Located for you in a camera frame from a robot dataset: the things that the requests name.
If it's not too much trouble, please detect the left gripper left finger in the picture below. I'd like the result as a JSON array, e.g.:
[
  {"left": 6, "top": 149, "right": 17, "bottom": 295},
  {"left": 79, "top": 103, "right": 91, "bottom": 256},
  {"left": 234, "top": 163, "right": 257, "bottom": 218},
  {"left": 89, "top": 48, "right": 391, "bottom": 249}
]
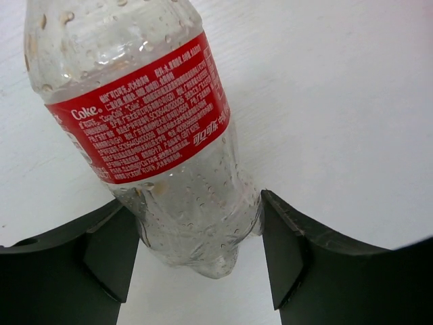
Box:
[{"left": 1, "top": 200, "right": 139, "bottom": 324}]

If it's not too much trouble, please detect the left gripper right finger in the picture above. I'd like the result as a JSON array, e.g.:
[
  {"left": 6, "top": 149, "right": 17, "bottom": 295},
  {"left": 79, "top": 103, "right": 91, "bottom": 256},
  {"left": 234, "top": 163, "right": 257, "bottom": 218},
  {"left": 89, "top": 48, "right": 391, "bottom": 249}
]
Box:
[{"left": 261, "top": 190, "right": 432, "bottom": 324}]

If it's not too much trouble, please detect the red label clear bottle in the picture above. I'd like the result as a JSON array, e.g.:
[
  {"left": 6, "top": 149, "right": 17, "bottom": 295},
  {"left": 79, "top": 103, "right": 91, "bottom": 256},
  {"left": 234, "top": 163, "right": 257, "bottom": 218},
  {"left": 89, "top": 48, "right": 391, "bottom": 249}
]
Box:
[{"left": 24, "top": 1, "right": 262, "bottom": 279}]

